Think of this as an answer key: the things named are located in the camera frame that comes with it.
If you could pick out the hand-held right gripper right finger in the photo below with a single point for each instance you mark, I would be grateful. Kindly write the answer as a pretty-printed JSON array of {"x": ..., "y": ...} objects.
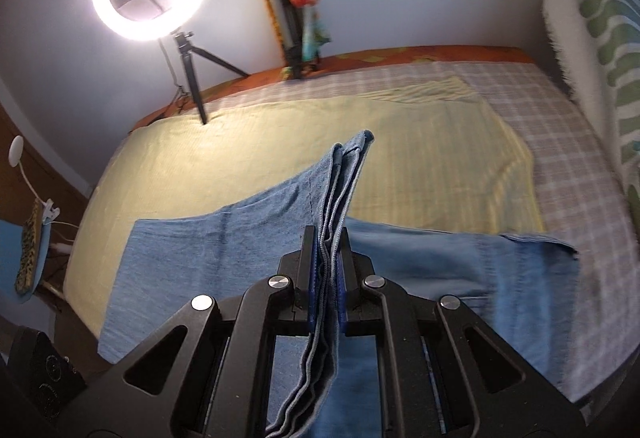
[{"x": 342, "y": 288}]

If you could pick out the orange patterned bed cover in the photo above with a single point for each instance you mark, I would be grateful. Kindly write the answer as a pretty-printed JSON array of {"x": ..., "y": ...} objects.
[{"x": 425, "y": 54}]

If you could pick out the light blue denim pants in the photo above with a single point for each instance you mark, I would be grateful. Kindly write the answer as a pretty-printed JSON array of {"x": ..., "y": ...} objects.
[{"x": 200, "y": 258}]

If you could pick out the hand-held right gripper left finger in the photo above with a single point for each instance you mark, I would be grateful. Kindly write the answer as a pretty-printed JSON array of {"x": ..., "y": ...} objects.
[{"x": 314, "y": 288}]

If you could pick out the yellow striped cloth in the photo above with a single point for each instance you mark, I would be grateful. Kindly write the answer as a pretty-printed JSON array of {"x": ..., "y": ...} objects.
[{"x": 250, "y": 148}]

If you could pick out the leopard print cushion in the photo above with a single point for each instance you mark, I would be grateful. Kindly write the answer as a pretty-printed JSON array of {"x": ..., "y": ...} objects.
[{"x": 30, "y": 248}]

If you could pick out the checked bedsheet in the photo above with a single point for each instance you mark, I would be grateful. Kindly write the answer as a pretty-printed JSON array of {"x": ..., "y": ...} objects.
[{"x": 565, "y": 158}]

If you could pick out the black small tripod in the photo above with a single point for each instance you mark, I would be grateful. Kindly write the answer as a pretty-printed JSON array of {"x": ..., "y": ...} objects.
[{"x": 192, "y": 78}]

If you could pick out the white clip-on lamp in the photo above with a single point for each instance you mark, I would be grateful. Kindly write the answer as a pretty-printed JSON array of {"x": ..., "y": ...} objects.
[{"x": 16, "y": 151}]

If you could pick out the green white striped cushion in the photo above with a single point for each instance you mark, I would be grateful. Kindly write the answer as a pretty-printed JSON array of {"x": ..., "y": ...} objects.
[{"x": 590, "y": 18}]

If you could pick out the wooden door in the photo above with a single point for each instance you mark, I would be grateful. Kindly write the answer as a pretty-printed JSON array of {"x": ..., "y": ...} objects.
[{"x": 50, "y": 178}]

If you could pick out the light blue chair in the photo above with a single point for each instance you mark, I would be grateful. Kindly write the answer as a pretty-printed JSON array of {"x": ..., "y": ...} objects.
[{"x": 7, "y": 258}]

